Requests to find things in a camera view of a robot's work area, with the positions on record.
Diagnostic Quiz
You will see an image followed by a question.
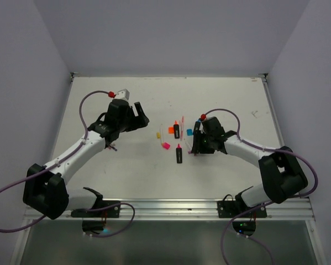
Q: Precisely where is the white pen pink cap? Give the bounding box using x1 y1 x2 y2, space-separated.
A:
183 139 192 151

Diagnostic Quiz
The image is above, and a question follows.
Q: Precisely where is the black marker pen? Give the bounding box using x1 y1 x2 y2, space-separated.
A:
176 144 182 164

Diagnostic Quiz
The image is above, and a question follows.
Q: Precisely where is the white yellow pen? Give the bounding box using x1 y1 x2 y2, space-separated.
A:
159 124 164 146

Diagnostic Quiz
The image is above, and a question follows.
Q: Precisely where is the black orange highlighter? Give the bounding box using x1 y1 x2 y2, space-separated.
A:
173 120 180 139

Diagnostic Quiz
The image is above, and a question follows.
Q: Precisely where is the pink highlighter cap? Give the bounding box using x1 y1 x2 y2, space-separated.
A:
162 142 170 150

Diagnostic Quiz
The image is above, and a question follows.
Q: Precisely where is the pink translucent highlighter pen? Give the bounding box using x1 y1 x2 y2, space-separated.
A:
180 116 185 141

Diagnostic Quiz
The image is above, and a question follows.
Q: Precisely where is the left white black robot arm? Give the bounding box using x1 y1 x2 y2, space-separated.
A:
23 99 149 220

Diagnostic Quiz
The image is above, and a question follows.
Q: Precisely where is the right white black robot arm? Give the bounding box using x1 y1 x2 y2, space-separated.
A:
191 117 308 217

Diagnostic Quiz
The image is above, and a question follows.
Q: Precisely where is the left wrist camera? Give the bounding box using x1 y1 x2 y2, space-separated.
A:
114 89 130 102

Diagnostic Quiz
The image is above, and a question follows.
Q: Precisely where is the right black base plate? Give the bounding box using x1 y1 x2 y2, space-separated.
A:
217 200 267 218

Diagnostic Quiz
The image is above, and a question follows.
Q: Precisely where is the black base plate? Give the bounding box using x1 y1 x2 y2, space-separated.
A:
71 200 120 218
217 200 267 218

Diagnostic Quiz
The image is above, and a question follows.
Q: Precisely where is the aluminium mounting rail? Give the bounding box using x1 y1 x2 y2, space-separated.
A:
107 199 314 221

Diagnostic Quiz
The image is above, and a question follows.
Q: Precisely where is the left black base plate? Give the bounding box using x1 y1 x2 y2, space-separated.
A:
71 200 120 218

